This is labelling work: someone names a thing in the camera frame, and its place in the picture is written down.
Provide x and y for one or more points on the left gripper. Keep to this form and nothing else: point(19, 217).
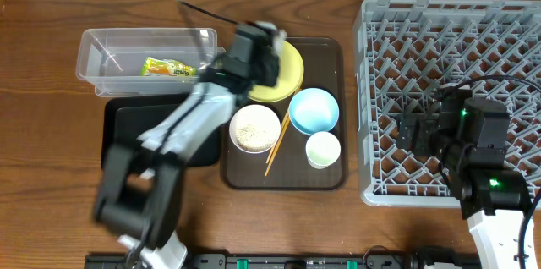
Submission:
point(217, 71)

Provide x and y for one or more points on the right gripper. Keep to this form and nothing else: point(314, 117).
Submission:
point(426, 129)

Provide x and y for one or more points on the blue bowl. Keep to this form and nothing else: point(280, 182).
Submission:
point(313, 110)

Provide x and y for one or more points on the white cup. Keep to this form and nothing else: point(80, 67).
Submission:
point(322, 149)

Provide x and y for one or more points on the yellow-green snack wrapper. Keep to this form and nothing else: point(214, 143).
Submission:
point(167, 67)

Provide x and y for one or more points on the white rice pile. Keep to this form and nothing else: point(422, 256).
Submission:
point(254, 136)

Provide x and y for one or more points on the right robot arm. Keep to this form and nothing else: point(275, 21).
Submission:
point(468, 139)

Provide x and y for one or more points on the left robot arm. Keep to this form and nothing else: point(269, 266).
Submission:
point(142, 180)

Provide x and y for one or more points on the grey dishwasher rack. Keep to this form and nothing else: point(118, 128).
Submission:
point(405, 49)

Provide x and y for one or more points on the clear plastic waste bin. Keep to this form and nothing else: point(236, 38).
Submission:
point(113, 59)

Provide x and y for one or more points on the black food-waste tray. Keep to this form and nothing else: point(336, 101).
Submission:
point(126, 118)

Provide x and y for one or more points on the yellow plate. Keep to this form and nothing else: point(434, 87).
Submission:
point(289, 79)

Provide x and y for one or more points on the brown serving tray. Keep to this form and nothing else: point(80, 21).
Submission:
point(290, 170)

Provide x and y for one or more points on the black rail with green clips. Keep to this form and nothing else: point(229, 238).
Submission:
point(217, 261)

